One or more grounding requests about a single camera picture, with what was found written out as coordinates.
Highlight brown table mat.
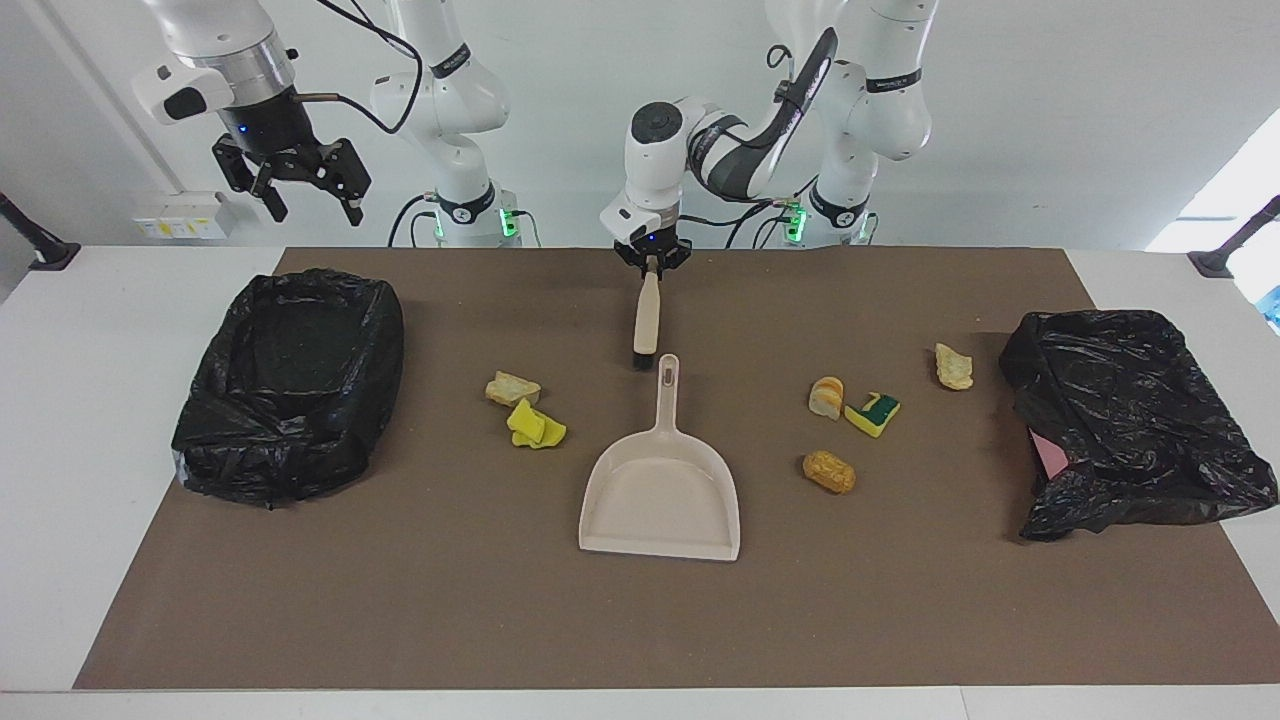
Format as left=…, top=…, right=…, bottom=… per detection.
left=73, top=247, right=1280, bottom=690

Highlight beige plastic dustpan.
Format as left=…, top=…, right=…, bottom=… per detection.
left=578, top=354, right=742, bottom=562

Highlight yellow sponge with green pad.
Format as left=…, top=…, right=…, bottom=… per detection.
left=844, top=392, right=901, bottom=439

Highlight black left base cables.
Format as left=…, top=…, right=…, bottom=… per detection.
left=726, top=175, right=823, bottom=249

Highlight round brown bun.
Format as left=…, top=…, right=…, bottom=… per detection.
left=802, top=450, right=857, bottom=495

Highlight black base cables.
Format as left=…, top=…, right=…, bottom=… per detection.
left=726, top=175, right=823, bottom=249
left=387, top=193, right=443, bottom=248

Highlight black clamp stand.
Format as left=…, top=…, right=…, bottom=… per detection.
left=1188, top=195, right=1280, bottom=279
left=0, top=192, right=81, bottom=272

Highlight white wall socket box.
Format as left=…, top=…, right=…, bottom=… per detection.
left=133, top=192, right=236, bottom=241

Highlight black bag over pink bin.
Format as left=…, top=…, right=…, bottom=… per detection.
left=999, top=309, right=1280, bottom=543

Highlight black right base cables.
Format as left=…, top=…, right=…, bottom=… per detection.
left=387, top=193, right=443, bottom=248

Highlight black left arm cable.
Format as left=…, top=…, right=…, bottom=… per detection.
left=690, top=28, right=841, bottom=226

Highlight black bag-lined bin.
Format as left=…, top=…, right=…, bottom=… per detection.
left=171, top=267, right=406, bottom=508

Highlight pale ridged bread piece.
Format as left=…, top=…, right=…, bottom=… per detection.
left=935, top=343, right=974, bottom=391

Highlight beige hand brush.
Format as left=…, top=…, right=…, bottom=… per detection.
left=633, top=258, right=662, bottom=371

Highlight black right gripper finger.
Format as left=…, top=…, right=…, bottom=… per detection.
left=323, top=137, right=374, bottom=228
left=211, top=137, right=291, bottom=224

